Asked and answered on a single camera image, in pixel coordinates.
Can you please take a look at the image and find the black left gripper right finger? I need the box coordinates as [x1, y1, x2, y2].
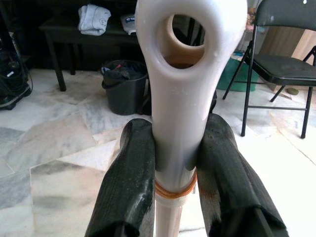
[196, 114, 289, 237]

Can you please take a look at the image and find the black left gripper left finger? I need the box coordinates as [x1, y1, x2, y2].
[83, 118, 156, 237]

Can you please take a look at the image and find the hand broom with beige handle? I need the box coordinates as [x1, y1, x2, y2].
[134, 0, 249, 237]

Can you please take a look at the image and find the black plastic bucket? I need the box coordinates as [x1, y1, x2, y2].
[101, 60, 150, 116]

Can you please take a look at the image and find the green plastic container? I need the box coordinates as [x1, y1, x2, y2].
[217, 53, 260, 92]

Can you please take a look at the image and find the black folding chair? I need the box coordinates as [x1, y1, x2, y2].
[222, 0, 316, 139]

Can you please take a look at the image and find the black low bench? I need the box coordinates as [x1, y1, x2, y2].
[39, 14, 139, 92]

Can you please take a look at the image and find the folded white cloth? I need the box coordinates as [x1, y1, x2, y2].
[78, 4, 112, 36]

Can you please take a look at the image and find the black equipment with cables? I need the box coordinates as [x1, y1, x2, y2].
[0, 32, 34, 111]

